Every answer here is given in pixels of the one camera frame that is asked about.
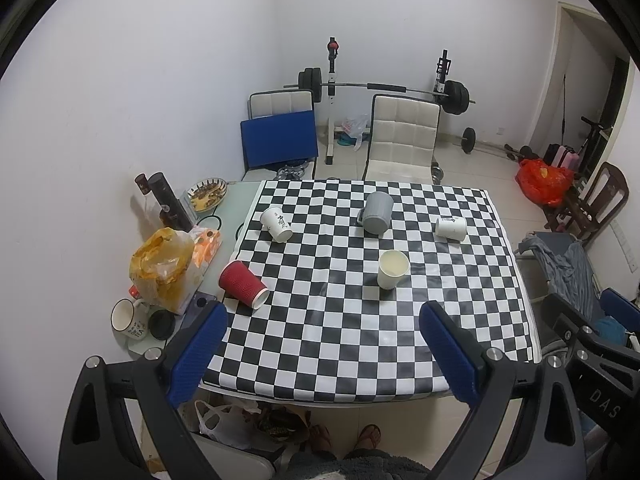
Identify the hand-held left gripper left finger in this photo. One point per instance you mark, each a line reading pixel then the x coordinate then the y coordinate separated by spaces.
pixel 197 350

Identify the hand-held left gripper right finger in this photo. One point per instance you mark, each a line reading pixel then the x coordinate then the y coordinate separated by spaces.
pixel 450 355

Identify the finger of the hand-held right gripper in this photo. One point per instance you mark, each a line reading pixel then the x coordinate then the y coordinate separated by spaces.
pixel 562 316
pixel 619 306

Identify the red ribbed paper cup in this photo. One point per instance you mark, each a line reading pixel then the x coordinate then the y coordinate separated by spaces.
pixel 243 284

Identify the cream paper cup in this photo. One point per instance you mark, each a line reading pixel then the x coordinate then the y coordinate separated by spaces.
pixel 392 271

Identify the white printed paper cup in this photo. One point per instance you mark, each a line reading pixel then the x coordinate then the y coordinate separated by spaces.
pixel 276 224

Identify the teal cloth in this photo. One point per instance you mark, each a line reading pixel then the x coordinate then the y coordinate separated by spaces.
pixel 612 331

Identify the black round lid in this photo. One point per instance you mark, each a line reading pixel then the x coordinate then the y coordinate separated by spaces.
pixel 161 325

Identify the grey box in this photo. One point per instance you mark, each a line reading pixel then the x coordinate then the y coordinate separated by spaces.
pixel 197 305

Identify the grey cloth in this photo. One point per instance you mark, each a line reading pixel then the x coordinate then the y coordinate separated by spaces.
pixel 567 265

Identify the white blue-print mug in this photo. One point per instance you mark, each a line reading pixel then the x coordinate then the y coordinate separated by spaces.
pixel 127 319

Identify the white plastic bag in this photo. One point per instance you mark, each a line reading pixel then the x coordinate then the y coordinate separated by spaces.
pixel 222 425

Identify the yellow plastic bag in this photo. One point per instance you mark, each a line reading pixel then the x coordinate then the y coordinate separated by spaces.
pixel 160 270

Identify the black white checkered tablecloth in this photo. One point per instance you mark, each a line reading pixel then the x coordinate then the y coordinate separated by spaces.
pixel 350 340

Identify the orange snack packet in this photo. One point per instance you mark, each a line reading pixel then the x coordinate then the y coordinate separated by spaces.
pixel 206 246

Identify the dark patterned bag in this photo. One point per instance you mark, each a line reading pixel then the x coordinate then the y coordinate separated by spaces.
pixel 282 425

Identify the brown wooden chair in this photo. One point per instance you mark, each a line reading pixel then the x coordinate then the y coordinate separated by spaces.
pixel 607 190

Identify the person's right foot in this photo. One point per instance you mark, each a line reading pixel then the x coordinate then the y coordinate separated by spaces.
pixel 367 437

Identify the grey stool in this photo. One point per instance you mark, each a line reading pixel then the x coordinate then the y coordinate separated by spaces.
pixel 235 462

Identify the red plastic bag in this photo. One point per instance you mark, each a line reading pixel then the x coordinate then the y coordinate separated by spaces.
pixel 545 180

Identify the person's grey fuzzy clothing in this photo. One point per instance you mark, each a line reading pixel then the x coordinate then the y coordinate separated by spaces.
pixel 350 467

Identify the pink suitcase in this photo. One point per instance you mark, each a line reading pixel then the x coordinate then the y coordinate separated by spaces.
pixel 571 158

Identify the dark cylindrical bottle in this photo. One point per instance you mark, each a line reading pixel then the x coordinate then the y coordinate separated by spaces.
pixel 167 197

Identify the glass dish with snacks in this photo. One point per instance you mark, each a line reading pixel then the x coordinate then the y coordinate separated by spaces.
pixel 206 194

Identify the grey mug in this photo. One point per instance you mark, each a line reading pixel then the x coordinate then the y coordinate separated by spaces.
pixel 376 212

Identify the black bag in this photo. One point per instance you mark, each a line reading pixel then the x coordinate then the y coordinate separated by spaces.
pixel 553 155

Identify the black scooter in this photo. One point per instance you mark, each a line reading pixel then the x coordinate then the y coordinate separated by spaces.
pixel 592 135

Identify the small dark bottle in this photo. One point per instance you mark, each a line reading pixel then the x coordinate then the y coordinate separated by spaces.
pixel 142 183

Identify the small barbell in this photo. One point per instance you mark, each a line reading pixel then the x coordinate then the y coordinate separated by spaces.
pixel 468 140

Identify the white padded chair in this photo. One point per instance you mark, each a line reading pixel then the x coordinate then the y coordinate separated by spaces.
pixel 281 102
pixel 402 135

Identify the blue board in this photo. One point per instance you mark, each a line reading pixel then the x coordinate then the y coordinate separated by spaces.
pixel 279 140

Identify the barbell with black plates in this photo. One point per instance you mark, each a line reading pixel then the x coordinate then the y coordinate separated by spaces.
pixel 457 96

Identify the clear plastic bag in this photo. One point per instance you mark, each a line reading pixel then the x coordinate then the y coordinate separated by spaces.
pixel 356 127

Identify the white barbell rack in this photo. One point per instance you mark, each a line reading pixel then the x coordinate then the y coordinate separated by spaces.
pixel 330 110

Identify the door frame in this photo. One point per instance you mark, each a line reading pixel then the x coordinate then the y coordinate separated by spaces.
pixel 545 60

